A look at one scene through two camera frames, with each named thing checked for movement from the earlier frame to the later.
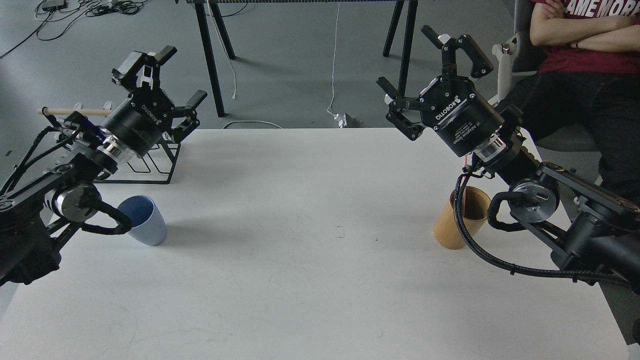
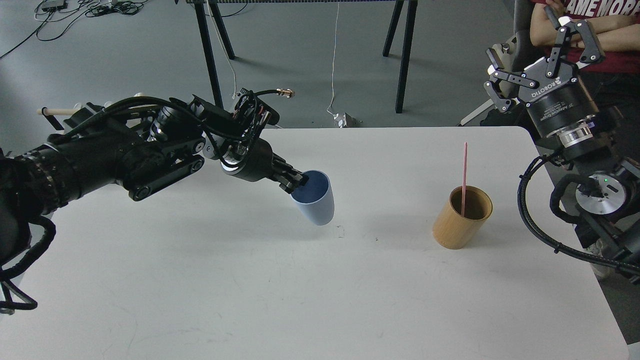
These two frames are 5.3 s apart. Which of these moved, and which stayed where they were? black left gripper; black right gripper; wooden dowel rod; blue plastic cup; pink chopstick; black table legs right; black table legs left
Moved: blue plastic cup; black right gripper; black left gripper
Stayed: black table legs right; pink chopstick; black table legs left; wooden dowel rod
